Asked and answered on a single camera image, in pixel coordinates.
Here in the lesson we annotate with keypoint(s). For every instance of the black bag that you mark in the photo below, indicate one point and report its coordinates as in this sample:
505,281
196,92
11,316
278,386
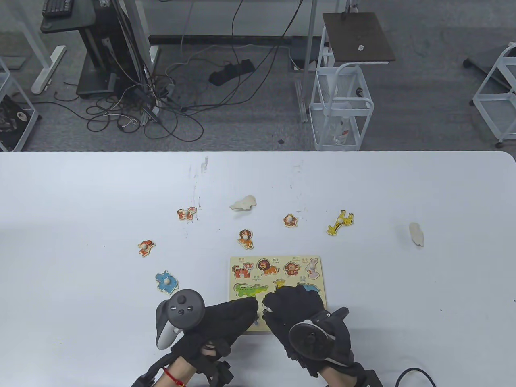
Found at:
12,129

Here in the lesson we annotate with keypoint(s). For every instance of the white desk foot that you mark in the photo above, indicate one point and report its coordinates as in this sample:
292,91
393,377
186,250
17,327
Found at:
48,70

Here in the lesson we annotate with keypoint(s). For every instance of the orange fox puzzle piece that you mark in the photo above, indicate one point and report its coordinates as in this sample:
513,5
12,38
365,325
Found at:
146,248

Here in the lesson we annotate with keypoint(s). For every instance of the person's left hand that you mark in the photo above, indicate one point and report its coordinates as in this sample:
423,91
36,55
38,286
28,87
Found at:
229,318

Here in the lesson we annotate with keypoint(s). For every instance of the yellow giraffe puzzle piece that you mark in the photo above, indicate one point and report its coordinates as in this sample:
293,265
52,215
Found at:
338,223

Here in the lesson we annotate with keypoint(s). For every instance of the monkey puzzle piece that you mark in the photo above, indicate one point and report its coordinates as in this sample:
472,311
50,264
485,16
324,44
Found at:
290,220

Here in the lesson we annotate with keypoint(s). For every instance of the white metal pole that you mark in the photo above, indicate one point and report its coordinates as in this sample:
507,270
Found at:
310,40

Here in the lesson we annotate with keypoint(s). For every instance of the crocodile wooden puzzle piece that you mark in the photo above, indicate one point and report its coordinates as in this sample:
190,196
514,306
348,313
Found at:
243,202

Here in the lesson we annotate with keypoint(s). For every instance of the white metal rack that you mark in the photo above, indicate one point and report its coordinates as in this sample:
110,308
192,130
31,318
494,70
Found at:
18,88

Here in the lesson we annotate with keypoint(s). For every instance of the lion puzzle piece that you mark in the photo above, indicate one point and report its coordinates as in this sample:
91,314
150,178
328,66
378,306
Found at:
245,238

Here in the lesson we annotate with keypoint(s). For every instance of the wooden animal puzzle frame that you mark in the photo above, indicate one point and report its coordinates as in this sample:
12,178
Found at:
242,278

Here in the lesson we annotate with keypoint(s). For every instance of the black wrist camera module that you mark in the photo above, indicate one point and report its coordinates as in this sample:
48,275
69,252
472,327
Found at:
219,375

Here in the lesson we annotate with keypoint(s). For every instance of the white metal cart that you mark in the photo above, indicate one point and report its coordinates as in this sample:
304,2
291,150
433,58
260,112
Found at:
490,74

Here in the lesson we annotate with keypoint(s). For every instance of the person's right forearm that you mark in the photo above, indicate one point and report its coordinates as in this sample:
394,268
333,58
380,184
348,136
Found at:
338,378

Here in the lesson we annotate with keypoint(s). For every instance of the black computer tower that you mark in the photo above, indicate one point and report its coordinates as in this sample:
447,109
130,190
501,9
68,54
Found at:
96,60

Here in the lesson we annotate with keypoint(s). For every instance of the tiger puzzle piece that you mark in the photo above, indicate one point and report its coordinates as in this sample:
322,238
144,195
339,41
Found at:
187,214

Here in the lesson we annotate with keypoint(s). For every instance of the white desk leg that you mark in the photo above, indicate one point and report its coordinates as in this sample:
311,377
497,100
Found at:
137,24

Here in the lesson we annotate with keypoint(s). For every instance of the blue hippo puzzle piece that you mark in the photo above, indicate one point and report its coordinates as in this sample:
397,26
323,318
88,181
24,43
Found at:
165,281

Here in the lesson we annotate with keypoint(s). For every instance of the clear plastic bottle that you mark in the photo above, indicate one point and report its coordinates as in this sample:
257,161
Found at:
342,131

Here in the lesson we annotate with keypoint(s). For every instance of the brown board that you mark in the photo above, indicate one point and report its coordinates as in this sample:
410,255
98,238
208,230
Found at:
354,32

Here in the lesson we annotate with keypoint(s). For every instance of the person's left forearm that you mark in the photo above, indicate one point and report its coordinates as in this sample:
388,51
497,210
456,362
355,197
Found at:
183,375

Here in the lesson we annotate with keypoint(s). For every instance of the person's right hand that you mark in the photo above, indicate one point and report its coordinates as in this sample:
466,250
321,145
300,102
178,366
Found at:
294,304

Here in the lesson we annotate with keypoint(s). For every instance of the blue elephant puzzle piece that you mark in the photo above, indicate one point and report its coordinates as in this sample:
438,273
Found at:
417,234

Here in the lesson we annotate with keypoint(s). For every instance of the black labelled wrist box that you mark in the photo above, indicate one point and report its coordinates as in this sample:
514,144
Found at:
139,381
373,379

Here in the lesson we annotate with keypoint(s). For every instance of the black power strip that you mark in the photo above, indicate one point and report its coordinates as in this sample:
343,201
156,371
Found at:
229,72

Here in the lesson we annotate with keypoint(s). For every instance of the black desk crossbar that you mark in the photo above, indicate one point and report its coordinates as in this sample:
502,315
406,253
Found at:
217,39

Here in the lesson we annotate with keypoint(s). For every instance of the pink rabbit puzzle piece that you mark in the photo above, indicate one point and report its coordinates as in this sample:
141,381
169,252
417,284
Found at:
312,269

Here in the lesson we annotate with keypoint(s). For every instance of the black desk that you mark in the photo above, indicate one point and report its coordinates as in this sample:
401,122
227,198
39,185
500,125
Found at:
68,22

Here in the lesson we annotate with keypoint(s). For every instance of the black keyboard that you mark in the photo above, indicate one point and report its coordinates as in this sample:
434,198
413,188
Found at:
56,7

